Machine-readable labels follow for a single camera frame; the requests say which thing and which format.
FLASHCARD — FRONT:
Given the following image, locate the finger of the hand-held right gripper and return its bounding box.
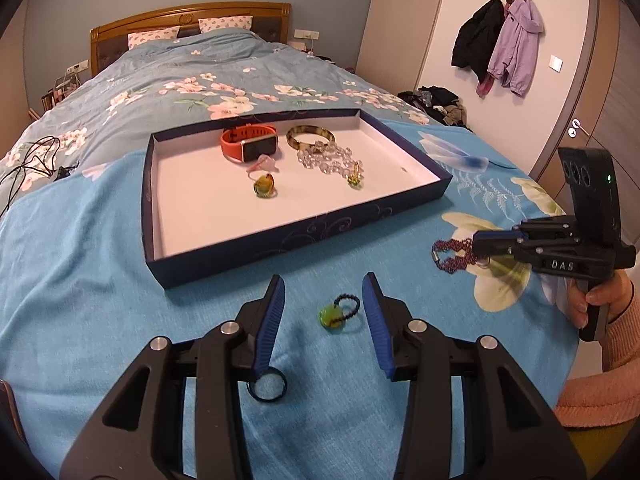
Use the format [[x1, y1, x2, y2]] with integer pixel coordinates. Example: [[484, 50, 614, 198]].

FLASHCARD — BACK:
[[471, 232, 533, 268], [477, 216, 578, 239]]

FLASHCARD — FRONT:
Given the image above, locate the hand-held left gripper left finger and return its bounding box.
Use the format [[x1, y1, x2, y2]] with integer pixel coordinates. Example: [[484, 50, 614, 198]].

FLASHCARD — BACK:
[[59, 275, 287, 480]]

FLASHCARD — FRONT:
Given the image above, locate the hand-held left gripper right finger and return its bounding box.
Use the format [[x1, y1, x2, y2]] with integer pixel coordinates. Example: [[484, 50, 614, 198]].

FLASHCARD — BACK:
[[361, 272, 587, 480]]

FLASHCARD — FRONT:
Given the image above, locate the dark red beaded bracelet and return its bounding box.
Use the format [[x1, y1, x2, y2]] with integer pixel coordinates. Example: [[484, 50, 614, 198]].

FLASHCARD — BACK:
[[431, 238, 483, 273]]

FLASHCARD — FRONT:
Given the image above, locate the green stone black hair tie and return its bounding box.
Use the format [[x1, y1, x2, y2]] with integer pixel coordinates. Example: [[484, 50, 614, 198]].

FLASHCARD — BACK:
[[319, 294, 362, 333]]

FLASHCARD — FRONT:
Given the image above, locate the black ring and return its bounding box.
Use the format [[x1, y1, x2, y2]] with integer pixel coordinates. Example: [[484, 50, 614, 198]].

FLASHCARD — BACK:
[[248, 367, 288, 403]]

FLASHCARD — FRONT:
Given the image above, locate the dark blue shallow box tray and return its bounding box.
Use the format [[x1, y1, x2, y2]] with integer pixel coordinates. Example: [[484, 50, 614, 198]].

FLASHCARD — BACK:
[[141, 108, 454, 291]]

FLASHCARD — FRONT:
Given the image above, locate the green yellow glass ring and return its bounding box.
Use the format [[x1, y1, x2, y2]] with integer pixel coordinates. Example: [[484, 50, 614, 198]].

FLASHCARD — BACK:
[[252, 172, 278, 199]]

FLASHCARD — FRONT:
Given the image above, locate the pink ring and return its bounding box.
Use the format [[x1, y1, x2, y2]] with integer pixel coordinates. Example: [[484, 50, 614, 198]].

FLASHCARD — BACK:
[[247, 156, 281, 179]]

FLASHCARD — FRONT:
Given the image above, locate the clear crystal bead bracelet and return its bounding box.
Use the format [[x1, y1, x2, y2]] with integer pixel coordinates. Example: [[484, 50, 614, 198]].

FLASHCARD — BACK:
[[296, 142, 365, 177]]

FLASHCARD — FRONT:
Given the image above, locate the tortoiseshell bangle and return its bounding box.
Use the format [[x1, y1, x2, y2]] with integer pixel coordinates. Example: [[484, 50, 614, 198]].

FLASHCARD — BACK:
[[286, 125, 337, 152]]

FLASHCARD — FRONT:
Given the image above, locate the orange smart watch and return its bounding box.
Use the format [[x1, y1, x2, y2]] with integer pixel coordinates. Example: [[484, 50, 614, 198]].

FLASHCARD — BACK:
[[220, 124, 279, 164]]

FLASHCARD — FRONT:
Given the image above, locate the person's right hand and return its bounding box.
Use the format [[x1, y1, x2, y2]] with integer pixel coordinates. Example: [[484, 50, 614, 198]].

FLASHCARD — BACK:
[[564, 274, 635, 331]]

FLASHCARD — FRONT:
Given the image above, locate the wooden door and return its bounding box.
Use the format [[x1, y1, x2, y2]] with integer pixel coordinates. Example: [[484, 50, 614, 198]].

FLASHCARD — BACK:
[[530, 0, 640, 241]]

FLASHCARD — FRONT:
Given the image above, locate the pile of dark clothes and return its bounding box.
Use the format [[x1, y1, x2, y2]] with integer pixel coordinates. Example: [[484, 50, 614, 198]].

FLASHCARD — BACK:
[[397, 86, 473, 131]]

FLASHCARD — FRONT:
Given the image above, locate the maroon garment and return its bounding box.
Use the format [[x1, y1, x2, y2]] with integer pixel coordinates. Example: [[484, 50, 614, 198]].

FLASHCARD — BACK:
[[475, 71, 498, 99]]

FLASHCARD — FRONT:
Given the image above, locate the purple jacket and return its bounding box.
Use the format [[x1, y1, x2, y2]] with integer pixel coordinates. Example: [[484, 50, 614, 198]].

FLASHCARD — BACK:
[[487, 0, 545, 97]]

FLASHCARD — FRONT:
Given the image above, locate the black jacket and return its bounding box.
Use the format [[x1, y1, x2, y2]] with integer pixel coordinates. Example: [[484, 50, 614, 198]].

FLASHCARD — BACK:
[[451, 0, 506, 83]]

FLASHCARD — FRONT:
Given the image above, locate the blue tulip print blanket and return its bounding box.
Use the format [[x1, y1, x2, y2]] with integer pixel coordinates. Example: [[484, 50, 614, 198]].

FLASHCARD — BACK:
[[0, 120, 621, 480]]

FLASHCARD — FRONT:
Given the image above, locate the yellow-green cloth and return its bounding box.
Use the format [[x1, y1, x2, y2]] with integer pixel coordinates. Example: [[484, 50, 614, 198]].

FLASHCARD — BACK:
[[567, 417, 633, 480]]

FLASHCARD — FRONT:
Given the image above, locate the beige wardrobe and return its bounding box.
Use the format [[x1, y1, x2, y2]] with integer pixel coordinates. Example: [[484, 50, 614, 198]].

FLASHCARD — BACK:
[[356, 0, 451, 92]]

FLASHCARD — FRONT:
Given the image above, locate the floral blue duvet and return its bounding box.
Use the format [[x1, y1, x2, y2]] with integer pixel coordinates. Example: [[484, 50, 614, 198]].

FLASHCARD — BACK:
[[0, 30, 436, 211]]

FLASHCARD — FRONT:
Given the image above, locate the white patterned pillow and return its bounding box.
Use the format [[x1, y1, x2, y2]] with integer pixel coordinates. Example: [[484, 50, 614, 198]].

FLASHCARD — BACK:
[[198, 15, 253, 32], [127, 26, 181, 51]]

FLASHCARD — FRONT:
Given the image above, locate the wooden headboard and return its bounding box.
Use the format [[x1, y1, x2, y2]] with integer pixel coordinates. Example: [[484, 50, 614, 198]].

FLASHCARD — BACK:
[[90, 2, 292, 78]]

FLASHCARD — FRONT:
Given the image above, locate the black cable bundle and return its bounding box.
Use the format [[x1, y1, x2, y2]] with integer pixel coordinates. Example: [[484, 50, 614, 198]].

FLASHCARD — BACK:
[[0, 136, 81, 211]]

